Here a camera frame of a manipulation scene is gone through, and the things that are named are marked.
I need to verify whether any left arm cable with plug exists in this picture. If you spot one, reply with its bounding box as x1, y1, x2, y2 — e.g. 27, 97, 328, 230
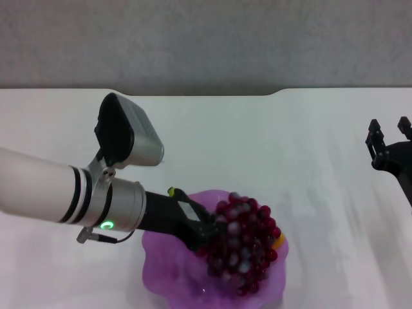
76, 227, 136, 244

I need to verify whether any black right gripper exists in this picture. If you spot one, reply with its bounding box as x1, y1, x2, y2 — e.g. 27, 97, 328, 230
365, 116, 412, 207

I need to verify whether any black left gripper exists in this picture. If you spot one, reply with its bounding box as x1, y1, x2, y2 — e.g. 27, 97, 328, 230
141, 189, 228, 252

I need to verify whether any purple wavy plastic plate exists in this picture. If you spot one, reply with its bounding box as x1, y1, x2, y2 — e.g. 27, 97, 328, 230
142, 189, 290, 309

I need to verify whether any yellow plastic banana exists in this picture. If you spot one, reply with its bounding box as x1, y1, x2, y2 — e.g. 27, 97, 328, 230
167, 187, 286, 250

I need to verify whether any red purple grape bunch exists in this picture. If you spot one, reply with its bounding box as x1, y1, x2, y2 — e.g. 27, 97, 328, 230
196, 192, 283, 297

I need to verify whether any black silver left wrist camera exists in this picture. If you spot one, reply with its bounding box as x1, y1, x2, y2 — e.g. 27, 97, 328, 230
94, 92, 165, 168

